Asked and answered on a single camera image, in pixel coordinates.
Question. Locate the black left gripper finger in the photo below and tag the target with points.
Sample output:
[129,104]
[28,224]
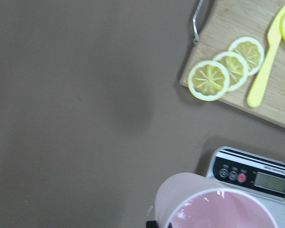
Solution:
[151,224]

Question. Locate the middle lemon slice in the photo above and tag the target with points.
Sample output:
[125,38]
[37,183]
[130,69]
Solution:
[236,66]

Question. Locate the digital kitchen scale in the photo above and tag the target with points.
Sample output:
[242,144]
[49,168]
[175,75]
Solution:
[259,176]

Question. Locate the pink plastic cup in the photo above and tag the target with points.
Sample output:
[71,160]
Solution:
[187,200]

